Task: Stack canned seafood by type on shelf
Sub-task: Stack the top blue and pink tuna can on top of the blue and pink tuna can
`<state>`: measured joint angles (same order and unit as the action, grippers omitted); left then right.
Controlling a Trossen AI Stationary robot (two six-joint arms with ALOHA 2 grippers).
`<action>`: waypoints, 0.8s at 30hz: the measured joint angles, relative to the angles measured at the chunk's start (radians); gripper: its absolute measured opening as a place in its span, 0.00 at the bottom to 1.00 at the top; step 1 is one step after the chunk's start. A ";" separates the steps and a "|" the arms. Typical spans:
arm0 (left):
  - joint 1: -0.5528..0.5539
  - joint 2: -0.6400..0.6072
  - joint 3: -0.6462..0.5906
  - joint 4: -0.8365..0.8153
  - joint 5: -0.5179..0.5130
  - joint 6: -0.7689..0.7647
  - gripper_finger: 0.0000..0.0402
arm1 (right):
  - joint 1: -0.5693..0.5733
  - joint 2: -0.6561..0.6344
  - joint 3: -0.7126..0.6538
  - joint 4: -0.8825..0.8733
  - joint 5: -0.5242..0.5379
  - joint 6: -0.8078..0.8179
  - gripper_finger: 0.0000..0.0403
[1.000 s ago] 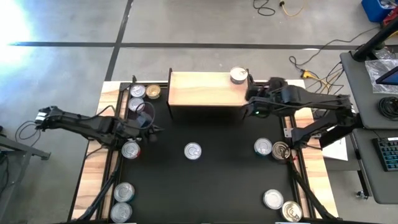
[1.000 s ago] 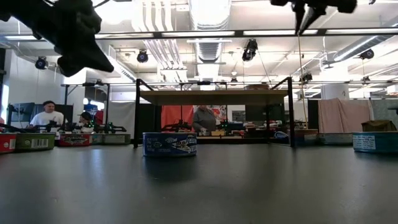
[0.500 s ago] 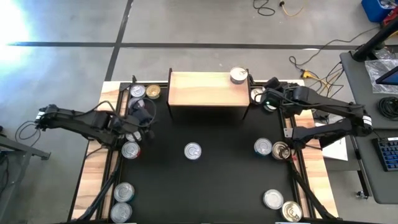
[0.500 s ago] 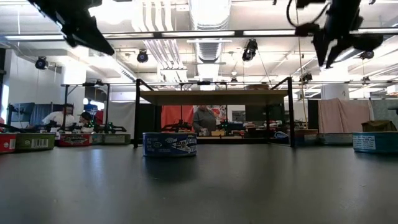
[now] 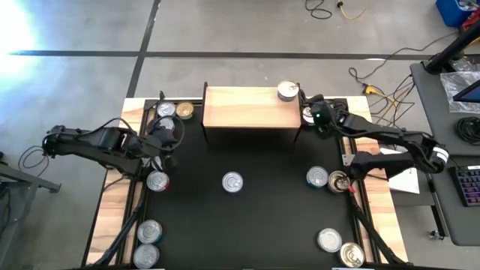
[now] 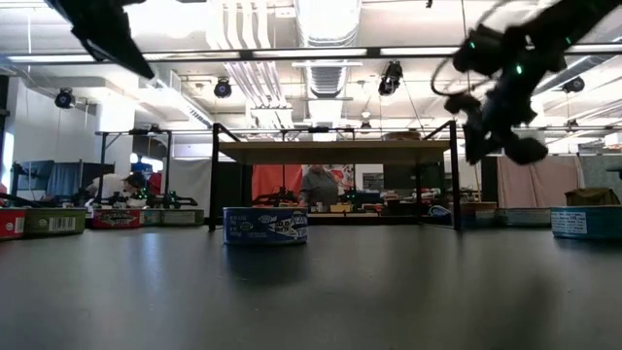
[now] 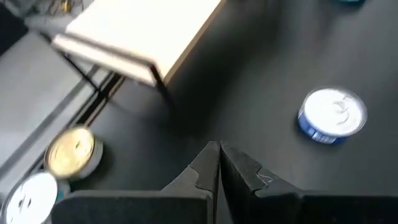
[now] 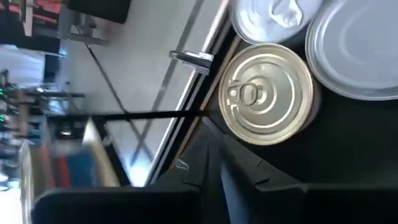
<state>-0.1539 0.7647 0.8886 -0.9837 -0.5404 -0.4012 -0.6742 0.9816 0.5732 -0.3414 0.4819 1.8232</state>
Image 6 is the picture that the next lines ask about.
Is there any white ceiling air duct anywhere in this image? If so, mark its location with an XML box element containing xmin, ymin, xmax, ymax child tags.
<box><xmin>294</xmin><ymin>0</ymin><xmax>363</xmax><ymax>101</ymax></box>

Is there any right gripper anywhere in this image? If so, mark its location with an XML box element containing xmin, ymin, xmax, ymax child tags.
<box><xmin>464</xmin><ymin>67</ymin><xmax>549</xmax><ymax>165</ymax></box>

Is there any wooden shelf with black frame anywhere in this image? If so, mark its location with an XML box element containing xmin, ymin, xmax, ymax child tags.
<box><xmin>208</xmin><ymin>121</ymin><xmax>462</xmax><ymax>232</ymax></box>

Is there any red can with fish picture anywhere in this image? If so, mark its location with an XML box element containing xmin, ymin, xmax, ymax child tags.
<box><xmin>89</xmin><ymin>208</ymin><xmax>146</xmax><ymax>230</ymax></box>

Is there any green can with barcode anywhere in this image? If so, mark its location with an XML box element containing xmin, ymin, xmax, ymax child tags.
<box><xmin>22</xmin><ymin>207</ymin><xmax>88</xmax><ymax>238</ymax></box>

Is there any person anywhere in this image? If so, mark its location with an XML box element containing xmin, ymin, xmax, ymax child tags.
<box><xmin>297</xmin><ymin>163</ymin><xmax>341</xmax><ymax>208</ymax></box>
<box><xmin>86</xmin><ymin>172</ymin><xmax>150</xmax><ymax>201</ymax></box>

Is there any red can with barcode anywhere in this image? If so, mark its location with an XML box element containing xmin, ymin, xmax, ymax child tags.
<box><xmin>0</xmin><ymin>207</ymin><xmax>26</xmax><ymax>241</ymax></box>

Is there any pink curtain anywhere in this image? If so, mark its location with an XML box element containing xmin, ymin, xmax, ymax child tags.
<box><xmin>496</xmin><ymin>155</ymin><xmax>583</xmax><ymax>209</ymax></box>

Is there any dark blue tuna can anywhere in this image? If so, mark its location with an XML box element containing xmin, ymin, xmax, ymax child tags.
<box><xmin>223</xmin><ymin>206</ymin><xmax>309</xmax><ymax>246</ymax></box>

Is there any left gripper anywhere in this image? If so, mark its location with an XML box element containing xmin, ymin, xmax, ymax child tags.
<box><xmin>46</xmin><ymin>0</ymin><xmax>156</xmax><ymax>80</ymax></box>

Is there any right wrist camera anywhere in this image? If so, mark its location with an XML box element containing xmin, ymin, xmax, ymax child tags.
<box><xmin>444</xmin><ymin>91</ymin><xmax>483</xmax><ymax>117</ymax></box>

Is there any orange partition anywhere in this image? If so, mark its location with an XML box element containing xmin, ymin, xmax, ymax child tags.
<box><xmin>251</xmin><ymin>163</ymin><xmax>303</xmax><ymax>201</ymax></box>

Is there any black background rig frame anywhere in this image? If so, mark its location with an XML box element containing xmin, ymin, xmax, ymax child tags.
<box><xmin>94</xmin><ymin>126</ymin><xmax>175</xmax><ymax>208</ymax></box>

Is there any olive green bag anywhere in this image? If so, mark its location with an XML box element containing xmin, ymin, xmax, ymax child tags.
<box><xmin>564</xmin><ymin>187</ymin><xmax>622</xmax><ymax>207</ymax></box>

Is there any background monitor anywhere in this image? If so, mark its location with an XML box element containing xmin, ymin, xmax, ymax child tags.
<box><xmin>12</xmin><ymin>159</ymin><xmax>55</xmax><ymax>193</ymax></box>

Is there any teal can with white label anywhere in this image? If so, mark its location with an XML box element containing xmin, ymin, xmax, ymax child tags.
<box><xmin>550</xmin><ymin>204</ymin><xmax>622</xmax><ymax>241</ymax></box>

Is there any green-grey labelled tin can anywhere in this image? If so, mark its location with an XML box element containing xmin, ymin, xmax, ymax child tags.
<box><xmin>495</xmin><ymin>207</ymin><xmax>553</xmax><ymax>228</ymax></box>

